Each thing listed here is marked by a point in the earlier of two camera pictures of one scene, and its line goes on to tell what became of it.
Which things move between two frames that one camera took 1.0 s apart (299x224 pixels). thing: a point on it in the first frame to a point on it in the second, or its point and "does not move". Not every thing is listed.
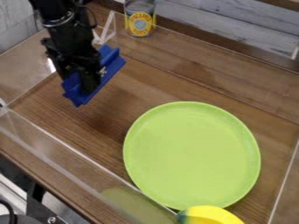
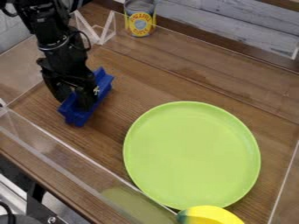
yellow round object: x=207 y=214 does not move
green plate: x=193 y=155 does not move
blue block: x=111 y=64 to x=70 y=109
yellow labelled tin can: x=141 y=16 does not move
